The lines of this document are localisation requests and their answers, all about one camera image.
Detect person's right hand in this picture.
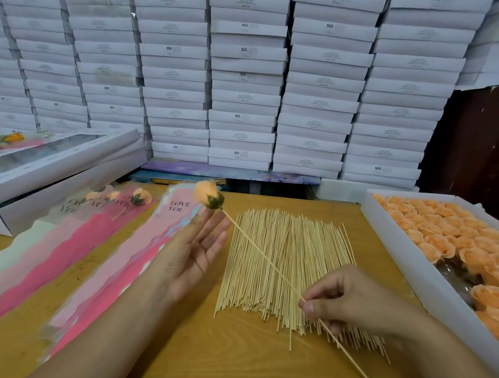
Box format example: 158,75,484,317
298,262,422,341

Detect person's left hand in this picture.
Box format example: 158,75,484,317
149,208,233,307

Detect person's left forearm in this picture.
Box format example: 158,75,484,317
24,267,179,378

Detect person's right forearm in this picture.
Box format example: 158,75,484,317
373,312,499,378

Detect pile of wooden sticks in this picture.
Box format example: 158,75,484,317
211,205,399,367

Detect purple floral flat box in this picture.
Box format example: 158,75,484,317
141,159,322,187

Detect pink printed flower sleeve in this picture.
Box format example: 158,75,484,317
0,180,159,342
0,184,127,310
36,177,205,367

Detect white tray box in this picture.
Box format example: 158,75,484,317
352,188,499,368

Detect white cardboard box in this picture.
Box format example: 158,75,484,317
317,177,420,207

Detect group of peach rose heads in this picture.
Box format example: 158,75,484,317
365,194,499,351

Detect white gift box clear window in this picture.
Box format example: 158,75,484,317
0,121,143,217

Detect stacks of white flat boxes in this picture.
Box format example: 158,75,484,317
0,0,499,194

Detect pale green flower sleeve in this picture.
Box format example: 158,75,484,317
0,215,63,296

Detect orange rose in gift box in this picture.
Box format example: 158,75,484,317
0,131,26,146

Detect dark brown wooden door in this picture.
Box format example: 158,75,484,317
415,80,499,227

